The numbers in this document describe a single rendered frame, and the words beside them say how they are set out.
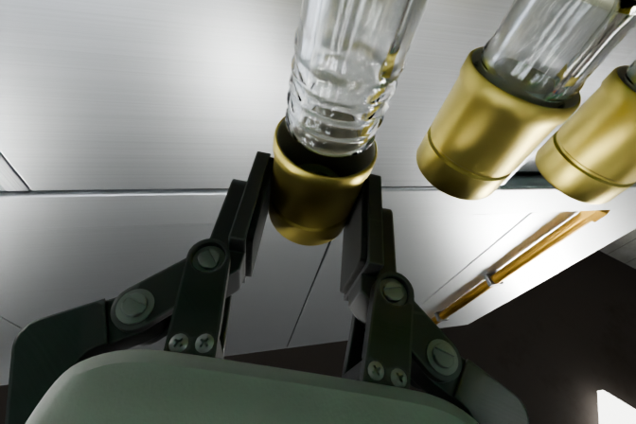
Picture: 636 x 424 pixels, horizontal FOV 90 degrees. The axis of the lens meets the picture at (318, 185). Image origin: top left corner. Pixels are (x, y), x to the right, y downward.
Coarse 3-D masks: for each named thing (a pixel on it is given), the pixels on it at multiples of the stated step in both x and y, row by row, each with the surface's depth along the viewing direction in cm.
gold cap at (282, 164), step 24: (288, 144) 12; (288, 168) 10; (312, 168) 13; (336, 168) 14; (360, 168) 12; (288, 192) 11; (312, 192) 10; (336, 192) 10; (288, 216) 12; (312, 216) 11; (336, 216) 12; (312, 240) 12
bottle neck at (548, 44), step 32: (544, 0) 8; (576, 0) 7; (512, 32) 9; (544, 32) 8; (576, 32) 8; (608, 32) 8; (480, 64) 10; (512, 64) 9; (544, 64) 8; (576, 64) 8; (544, 96) 9
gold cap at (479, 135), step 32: (448, 96) 11; (480, 96) 9; (512, 96) 9; (576, 96) 10; (448, 128) 11; (480, 128) 10; (512, 128) 9; (544, 128) 9; (416, 160) 13; (448, 160) 11; (480, 160) 11; (512, 160) 10; (448, 192) 12; (480, 192) 12
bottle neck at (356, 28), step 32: (320, 0) 7; (352, 0) 6; (384, 0) 6; (416, 0) 6; (320, 32) 7; (352, 32) 7; (384, 32) 7; (320, 64) 7; (352, 64) 7; (384, 64) 7; (288, 96) 9; (320, 96) 8; (352, 96) 8; (384, 96) 8; (288, 128) 10; (320, 128) 9; (352, 128) 9
